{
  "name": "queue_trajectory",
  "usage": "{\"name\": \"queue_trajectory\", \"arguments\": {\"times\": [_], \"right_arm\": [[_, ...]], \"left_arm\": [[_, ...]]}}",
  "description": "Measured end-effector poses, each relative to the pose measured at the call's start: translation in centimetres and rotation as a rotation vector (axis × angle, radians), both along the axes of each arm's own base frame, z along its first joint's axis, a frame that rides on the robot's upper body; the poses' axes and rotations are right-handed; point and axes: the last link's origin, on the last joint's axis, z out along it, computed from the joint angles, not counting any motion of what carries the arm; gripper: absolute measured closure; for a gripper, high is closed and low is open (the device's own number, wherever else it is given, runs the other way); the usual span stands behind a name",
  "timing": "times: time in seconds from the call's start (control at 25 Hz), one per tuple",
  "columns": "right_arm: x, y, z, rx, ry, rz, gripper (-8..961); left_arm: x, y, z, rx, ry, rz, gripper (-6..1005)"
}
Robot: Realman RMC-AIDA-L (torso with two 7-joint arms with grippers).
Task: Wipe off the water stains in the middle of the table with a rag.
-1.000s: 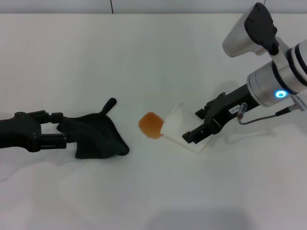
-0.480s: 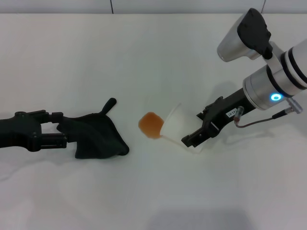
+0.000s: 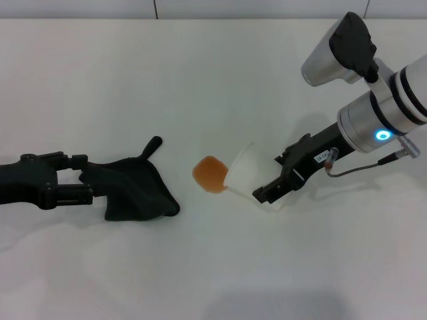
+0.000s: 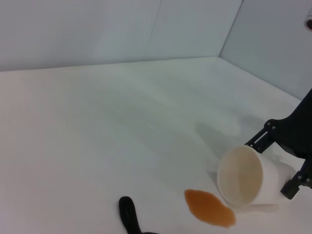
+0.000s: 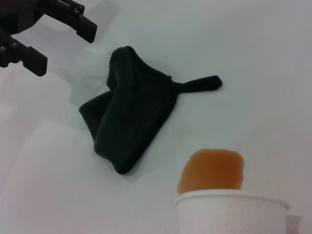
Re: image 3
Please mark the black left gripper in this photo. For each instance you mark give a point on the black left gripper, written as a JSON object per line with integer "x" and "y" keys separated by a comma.
{"x": 26, "y": 181}

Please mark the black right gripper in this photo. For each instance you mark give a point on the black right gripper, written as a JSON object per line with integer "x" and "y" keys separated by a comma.
{"x": 320, "y": 150}

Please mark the white paper cup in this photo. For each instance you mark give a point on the white paper cup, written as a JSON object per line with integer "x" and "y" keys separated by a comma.
{"x": 243, "y": 173}

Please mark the dark cloth rag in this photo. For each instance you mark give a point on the dark cloth rag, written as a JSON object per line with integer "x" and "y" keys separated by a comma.
{"x": 133, "y": 186}

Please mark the orange-brown liquid stain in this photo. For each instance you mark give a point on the orange-brown liquid stain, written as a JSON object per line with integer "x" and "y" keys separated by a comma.
{"x": 208, "y": 173}

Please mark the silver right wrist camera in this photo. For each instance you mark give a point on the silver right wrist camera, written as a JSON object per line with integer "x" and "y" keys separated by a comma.
{"x": 333, "y": 56}

